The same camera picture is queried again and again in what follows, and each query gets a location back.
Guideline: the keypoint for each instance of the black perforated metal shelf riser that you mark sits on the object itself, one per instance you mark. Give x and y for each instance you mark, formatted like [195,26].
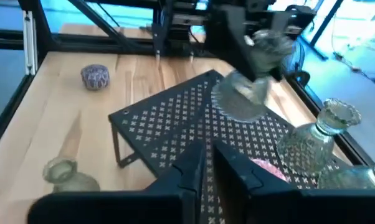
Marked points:
[175,124]

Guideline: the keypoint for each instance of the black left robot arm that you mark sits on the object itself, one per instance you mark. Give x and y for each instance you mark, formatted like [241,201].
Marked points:
[162,31]

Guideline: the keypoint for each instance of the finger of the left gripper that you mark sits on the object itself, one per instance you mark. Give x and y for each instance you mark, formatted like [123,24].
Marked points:
[277,74]
[228,37]

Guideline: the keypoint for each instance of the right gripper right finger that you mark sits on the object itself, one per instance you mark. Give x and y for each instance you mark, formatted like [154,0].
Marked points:
[253,202]

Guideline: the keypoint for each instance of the silver aluminium bar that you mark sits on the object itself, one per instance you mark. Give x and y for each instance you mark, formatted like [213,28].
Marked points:
[29,43]

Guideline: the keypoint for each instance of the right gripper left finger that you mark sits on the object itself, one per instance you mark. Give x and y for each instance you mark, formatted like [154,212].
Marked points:
[175,202]

